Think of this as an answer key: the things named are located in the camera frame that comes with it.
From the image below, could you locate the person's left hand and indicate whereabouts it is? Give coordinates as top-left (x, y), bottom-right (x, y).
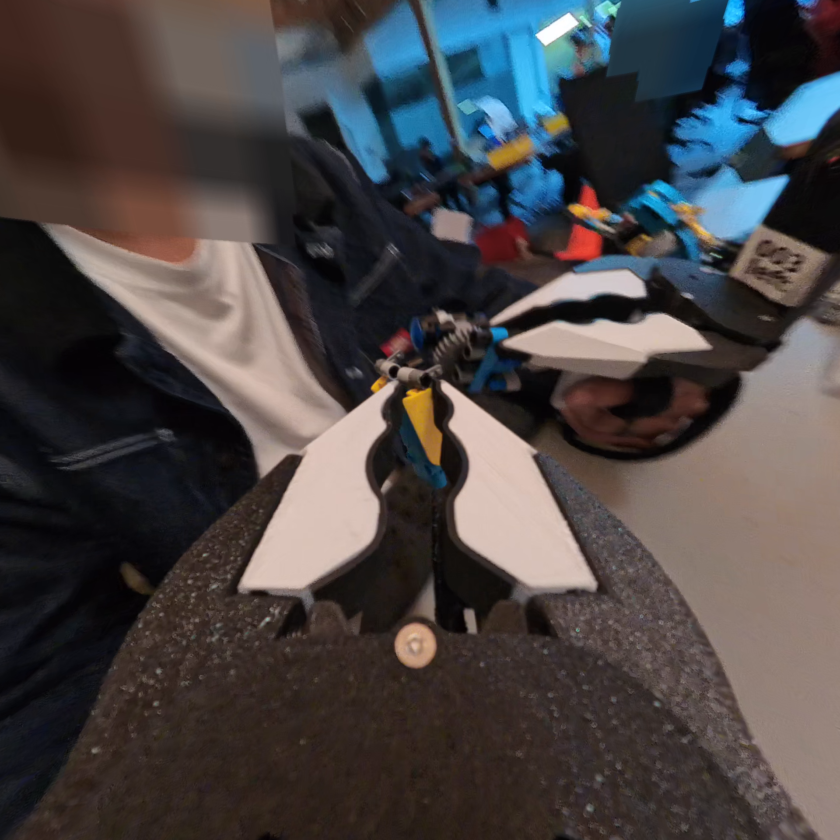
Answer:
top-left (561, 377), bottom-right (713, 450)

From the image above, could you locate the orange traffic cone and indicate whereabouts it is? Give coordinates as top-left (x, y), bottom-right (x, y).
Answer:
top-left (556, 184), bottom-right (605, 262)

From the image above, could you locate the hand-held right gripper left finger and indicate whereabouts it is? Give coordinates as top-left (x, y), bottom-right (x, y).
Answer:
top-left (236, 381), bottom-right (403, 608)

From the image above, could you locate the yellow blue brick assembly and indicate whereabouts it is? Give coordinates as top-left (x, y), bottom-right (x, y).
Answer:
top-left (369, 360), bottom-right (450, 490)

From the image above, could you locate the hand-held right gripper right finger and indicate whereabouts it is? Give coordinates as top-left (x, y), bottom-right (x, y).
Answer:
top-left (436, 381), bottom-right (599, 602)

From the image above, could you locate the black blue domed brick assembly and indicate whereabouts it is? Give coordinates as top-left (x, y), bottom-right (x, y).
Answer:
top-left (410, 308), bottom-right (526, 395)

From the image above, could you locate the red plastic object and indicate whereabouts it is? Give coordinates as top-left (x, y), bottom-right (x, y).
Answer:
top-left (476, 220), bottom-right (532, 263)

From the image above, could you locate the white garment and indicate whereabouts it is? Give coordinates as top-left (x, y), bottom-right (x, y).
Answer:
top-left (42, 223), bottom-right (349, 476)

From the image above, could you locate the tracked toy brick vehicle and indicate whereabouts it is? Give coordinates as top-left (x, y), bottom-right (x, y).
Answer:
top-left (567, 180), bottom-right (729, 263)

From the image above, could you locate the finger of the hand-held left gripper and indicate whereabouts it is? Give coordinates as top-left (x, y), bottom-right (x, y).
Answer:
top-left (500, 312), bottom-right (713, 382)
top-left (489, 269), bottom-right (651, 328)

